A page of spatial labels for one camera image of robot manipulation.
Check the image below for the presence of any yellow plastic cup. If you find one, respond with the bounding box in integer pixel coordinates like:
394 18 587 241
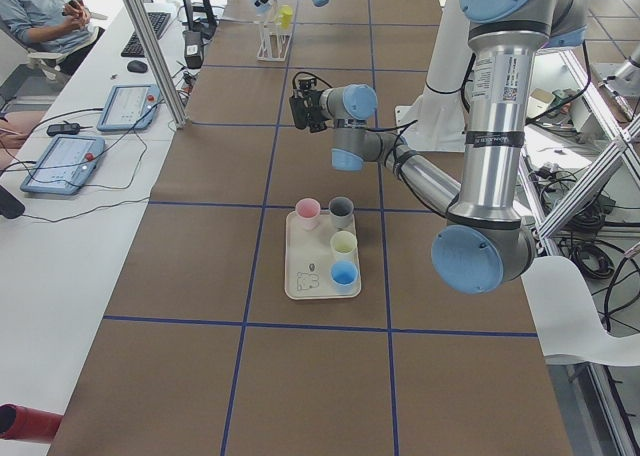
276 4 294 30

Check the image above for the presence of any pink plastic cup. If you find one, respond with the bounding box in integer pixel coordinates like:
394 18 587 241
295 198 321 231

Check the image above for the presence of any grey plastic cup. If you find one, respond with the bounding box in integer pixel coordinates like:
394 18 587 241
328 196 354 230

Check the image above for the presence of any pale cream plastic cup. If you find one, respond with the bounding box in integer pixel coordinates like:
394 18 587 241
330 230 358 262

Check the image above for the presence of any blue plastic cup rear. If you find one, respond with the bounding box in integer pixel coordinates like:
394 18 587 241
330 260 359 294

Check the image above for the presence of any black keyboard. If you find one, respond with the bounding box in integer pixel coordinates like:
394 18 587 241
120 11 173 59

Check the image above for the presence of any black computer mouse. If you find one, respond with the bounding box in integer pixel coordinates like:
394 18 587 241
126 60 148 74

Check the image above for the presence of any cream plastic tray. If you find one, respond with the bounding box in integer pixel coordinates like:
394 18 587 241
284 211 361 300

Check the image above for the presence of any teach pendant tablet far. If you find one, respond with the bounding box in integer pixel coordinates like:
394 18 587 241
96 84 161 132

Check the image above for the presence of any teach pendant tablet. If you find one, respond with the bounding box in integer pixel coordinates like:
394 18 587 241
96 84 161 132
20 135 106 196

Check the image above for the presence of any person in blue shirt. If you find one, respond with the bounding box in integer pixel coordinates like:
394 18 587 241
1 0 104 76

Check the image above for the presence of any black power adapter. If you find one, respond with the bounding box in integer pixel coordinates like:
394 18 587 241
46 123 82 137

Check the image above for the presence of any teach pendant tablet near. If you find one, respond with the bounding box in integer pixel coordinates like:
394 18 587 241
20 135 106 196

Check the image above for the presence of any white chair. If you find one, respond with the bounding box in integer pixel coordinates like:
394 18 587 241
521 256 639 367

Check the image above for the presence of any red bottle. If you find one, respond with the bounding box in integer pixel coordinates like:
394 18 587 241
1 404 63 444

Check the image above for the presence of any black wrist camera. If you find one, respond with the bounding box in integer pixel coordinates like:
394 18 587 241
289 96 307 130

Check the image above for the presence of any white wire cup rack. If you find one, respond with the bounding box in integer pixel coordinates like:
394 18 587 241
256 0 293 62

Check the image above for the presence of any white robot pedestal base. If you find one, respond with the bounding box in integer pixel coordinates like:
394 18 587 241
398 0 472 152

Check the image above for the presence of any aluminium frame post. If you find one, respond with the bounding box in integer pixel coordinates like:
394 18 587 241
122 0 187 129

